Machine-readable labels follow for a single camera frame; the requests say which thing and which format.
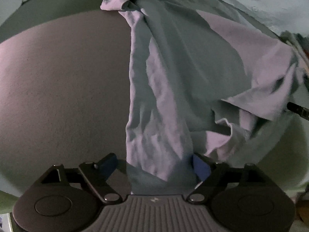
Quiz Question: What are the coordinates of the light blue t-shirt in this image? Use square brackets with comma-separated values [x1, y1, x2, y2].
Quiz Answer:
[101, 0, 305, 195]

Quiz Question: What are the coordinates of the stack of folded clothes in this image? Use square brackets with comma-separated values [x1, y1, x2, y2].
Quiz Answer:
[280, 31, 308, 76]

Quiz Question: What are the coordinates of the carrot print backdrop sheet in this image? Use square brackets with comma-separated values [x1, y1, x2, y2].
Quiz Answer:
[14, 0, 309, 37]

